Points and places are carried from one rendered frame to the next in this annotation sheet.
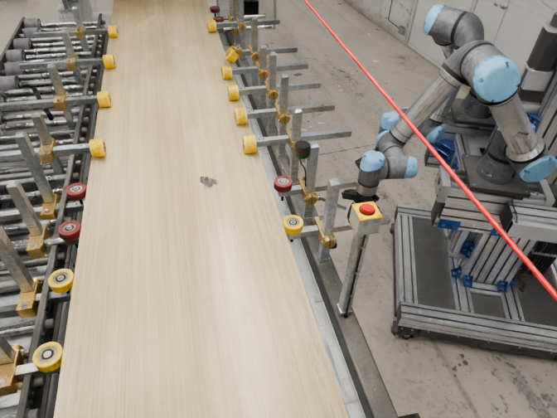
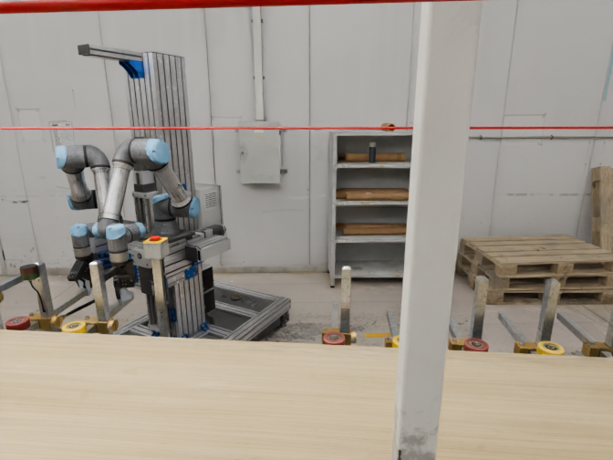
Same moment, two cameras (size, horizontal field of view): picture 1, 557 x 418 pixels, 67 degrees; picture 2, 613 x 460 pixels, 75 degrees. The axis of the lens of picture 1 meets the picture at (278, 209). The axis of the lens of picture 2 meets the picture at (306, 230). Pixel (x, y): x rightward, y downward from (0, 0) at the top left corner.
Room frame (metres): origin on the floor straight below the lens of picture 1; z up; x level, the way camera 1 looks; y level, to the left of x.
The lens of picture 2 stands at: (-0.14, 0.93, 1.67)
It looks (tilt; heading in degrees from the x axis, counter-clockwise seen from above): 16 degrees down; 290
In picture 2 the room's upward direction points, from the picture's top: straight up
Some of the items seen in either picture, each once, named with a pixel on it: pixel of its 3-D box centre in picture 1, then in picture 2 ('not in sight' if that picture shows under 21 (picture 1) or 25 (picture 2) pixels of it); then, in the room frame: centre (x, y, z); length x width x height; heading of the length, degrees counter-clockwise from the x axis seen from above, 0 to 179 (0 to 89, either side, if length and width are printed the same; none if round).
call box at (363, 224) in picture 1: (365, 219); (156, 248); (0.91, -0.26, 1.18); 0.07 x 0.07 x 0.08; 15
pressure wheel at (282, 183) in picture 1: (283, 190); (19, 332); (1.42, -0.02, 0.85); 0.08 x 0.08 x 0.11
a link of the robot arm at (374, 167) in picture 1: (371, 168); (117, 238); (1.16, -0.31, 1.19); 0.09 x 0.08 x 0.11; 97
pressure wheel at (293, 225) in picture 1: (292, 230); (76, 338); (1.17, -0.06, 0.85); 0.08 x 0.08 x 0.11
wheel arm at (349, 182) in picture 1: (325, 186); (54, 311); (1.47, -0.21, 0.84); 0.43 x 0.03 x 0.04; 105
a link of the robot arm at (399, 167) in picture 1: (398, 164); (129, 232); (1.19, -0.41, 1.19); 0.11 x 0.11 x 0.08; 7
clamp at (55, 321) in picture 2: (307, 191); (43, 321); (1.43, -0.12, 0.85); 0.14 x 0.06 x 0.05; 15
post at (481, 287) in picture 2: not in sight; (475, 334); (-0.29, -0.57, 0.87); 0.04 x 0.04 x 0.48; 15
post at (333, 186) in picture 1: (327, 228); (103, 315); (1.16, -0.19, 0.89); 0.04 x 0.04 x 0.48; 15
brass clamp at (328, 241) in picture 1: (324, 231); (99, 325); (1.19, -0.19, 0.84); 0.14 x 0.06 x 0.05; 15
